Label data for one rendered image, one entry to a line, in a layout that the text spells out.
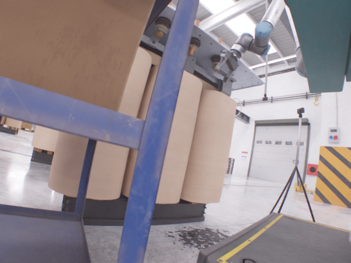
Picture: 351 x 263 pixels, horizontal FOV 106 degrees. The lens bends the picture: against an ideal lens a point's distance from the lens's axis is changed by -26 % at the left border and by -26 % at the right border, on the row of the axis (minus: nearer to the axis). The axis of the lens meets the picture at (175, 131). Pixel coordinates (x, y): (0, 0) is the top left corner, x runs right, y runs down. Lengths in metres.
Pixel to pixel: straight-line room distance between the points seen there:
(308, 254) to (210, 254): 0.27
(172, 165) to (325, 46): 0.95
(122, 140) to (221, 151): 1.22
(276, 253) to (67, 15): 0.59
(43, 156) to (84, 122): 2.55
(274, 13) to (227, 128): 0.88
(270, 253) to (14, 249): 0.70
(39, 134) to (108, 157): 1.76
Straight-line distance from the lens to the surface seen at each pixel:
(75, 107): 0.19
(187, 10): 0.30
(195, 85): 1.22
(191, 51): 1.30
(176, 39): 0.25
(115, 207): 1.15
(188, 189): 1.31
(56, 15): 0.25
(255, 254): 0.46
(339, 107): 5.86
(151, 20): 0.56
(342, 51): 0.78
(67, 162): 0.92
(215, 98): 1.38
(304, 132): 14.53
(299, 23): 0.64
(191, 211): 1.49
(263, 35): 1.08
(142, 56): 1.06
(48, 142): 2.53
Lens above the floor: 0.51
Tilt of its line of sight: 8 degrees up
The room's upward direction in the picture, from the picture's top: 12 degrees clockwise
